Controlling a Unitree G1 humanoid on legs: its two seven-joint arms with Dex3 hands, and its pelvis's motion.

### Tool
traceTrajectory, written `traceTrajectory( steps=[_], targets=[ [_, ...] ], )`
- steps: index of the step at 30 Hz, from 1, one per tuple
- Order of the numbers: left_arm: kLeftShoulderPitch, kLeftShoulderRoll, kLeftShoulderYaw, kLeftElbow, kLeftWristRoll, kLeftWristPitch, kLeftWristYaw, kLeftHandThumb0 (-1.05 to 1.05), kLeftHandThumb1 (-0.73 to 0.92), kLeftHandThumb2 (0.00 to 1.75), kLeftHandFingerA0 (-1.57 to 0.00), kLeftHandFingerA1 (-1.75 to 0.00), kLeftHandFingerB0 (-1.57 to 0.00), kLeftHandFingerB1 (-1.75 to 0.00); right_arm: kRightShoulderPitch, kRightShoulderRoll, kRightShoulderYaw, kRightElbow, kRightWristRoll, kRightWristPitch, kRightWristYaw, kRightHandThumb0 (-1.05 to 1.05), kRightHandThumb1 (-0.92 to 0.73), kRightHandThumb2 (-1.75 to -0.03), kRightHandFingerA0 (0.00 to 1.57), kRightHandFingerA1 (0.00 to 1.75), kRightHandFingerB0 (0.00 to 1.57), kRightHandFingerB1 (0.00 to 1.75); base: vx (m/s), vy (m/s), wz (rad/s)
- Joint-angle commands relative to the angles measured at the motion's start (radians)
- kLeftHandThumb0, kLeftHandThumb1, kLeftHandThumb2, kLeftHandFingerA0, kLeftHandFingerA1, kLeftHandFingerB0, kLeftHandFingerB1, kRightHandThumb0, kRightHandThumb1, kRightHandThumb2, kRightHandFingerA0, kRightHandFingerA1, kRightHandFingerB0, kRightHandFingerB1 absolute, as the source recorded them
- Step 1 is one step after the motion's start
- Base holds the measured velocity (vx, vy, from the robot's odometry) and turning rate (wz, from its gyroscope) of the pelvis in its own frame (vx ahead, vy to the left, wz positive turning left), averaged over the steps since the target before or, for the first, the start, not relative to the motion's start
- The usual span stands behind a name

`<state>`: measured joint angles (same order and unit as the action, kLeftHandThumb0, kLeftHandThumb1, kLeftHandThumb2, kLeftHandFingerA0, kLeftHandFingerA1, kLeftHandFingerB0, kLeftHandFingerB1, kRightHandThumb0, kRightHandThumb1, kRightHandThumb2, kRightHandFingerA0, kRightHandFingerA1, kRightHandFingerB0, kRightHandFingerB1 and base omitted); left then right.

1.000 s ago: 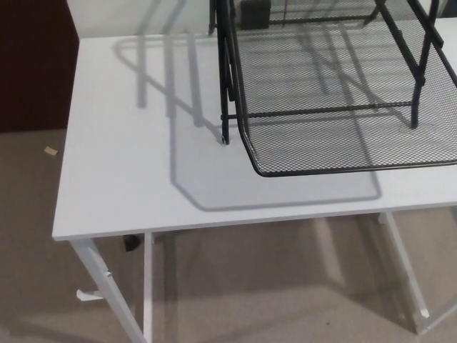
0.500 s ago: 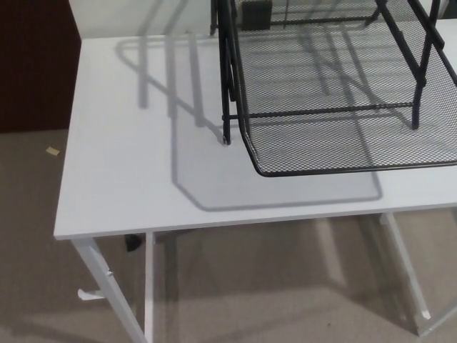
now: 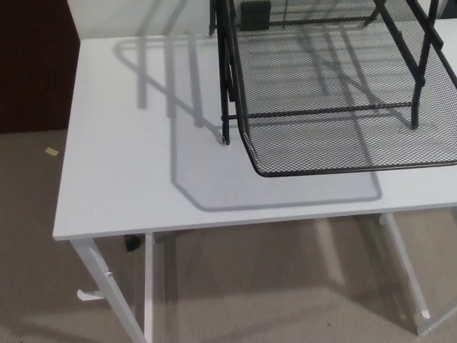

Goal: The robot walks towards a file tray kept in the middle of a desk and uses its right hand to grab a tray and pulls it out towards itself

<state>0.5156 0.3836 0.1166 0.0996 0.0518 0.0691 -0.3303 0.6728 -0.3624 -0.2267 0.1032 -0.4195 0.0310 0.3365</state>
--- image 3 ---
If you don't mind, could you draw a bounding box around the white desk leg frame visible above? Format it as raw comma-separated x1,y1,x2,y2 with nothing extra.
70,234,154,343
378,212,451,337

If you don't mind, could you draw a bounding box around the dark brown wooden panel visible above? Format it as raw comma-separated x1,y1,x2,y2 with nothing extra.
0,0,81,134

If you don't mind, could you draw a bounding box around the black mesh file tray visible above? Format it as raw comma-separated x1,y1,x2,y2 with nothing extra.
271,0,376,22
228,0,457,178

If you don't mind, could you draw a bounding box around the white desk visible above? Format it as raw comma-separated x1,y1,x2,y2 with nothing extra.
52,17,457,337

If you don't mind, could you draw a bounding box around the white desk hook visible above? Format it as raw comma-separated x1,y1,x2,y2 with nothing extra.
76,289,104,303

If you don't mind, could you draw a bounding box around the small black box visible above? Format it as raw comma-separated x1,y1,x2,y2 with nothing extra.
241,1,271,31

